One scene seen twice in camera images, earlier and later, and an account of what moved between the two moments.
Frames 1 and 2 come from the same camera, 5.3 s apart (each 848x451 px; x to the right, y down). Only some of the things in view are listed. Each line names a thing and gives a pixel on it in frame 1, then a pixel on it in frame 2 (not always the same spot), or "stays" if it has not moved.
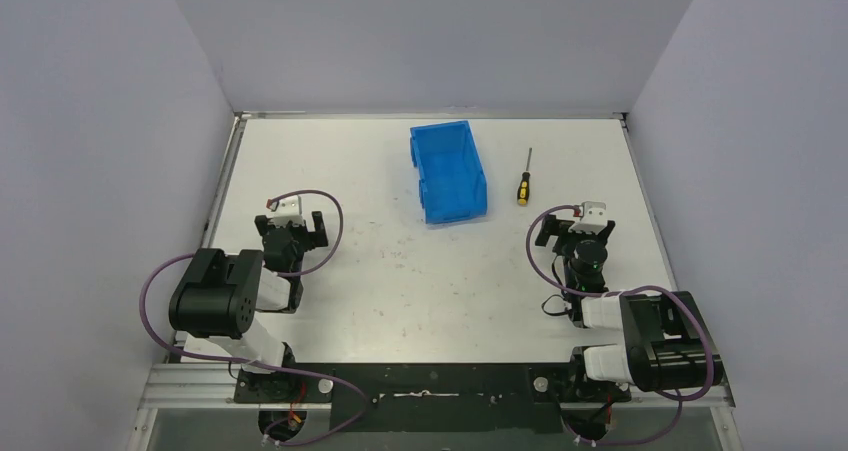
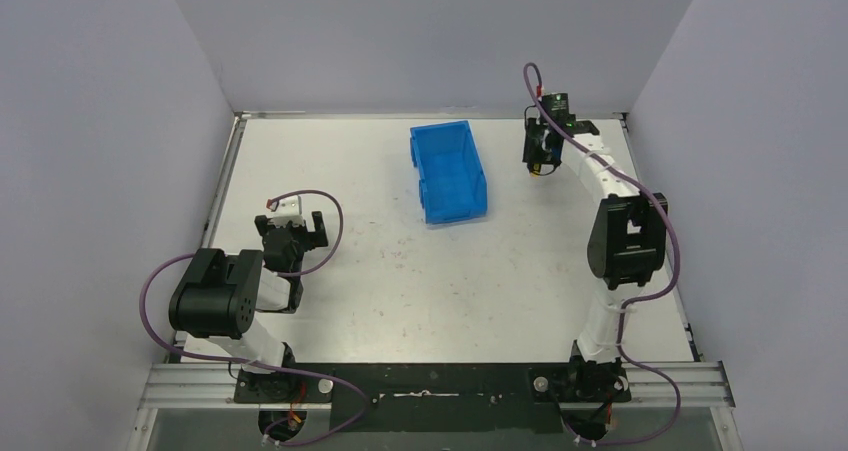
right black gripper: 550,227 → 531,155
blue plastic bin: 452,185 stays
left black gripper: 291,228 stays
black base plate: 438,398 stays
